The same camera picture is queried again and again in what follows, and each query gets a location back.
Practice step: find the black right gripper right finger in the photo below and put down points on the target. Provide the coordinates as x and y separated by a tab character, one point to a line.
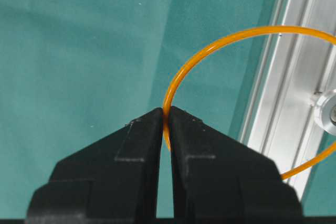
216	179

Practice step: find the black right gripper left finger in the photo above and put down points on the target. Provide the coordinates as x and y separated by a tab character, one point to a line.
113	180

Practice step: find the orange rubber band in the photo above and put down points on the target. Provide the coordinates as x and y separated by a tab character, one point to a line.
223	42

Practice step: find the green table cloth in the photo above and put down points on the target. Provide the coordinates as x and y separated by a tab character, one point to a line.
74	71

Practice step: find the silver aluminium extrusion rail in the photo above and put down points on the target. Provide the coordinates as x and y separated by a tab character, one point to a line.
294	71

